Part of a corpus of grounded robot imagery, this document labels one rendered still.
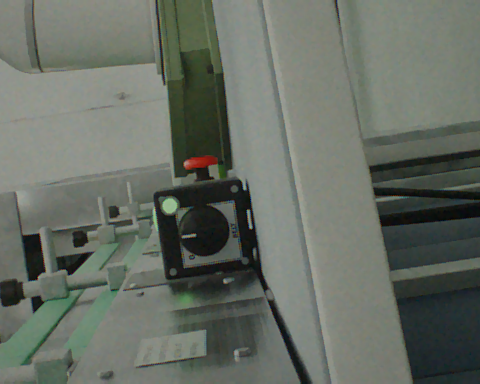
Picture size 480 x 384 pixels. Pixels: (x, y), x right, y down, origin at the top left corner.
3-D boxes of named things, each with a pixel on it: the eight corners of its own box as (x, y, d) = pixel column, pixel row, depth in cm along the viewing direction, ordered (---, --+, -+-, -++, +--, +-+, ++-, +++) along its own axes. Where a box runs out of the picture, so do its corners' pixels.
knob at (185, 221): (233, 251, 93) (234, 256, 90) (182, 259, 93) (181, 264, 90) (225, 201, 93) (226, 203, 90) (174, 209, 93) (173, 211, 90)
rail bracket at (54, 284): (134, 284, 110) (6, 303, 110) (123, 214, 110) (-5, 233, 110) (132, 289, 106) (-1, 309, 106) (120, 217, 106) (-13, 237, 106)
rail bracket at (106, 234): (162, 293, 170) (84, 305, 170) (145, 189, 169) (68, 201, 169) (161, 296, 167) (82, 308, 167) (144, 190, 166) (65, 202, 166)
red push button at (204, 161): (187, 187, 127) (183, 159, 127) (221, 182, 127) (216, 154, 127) (187, 188, 123) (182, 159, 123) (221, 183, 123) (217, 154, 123)
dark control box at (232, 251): (255, 257, 102) (168, 270, 101) (243, 174, 101) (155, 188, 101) (260, 267, 93) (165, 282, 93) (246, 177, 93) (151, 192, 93)
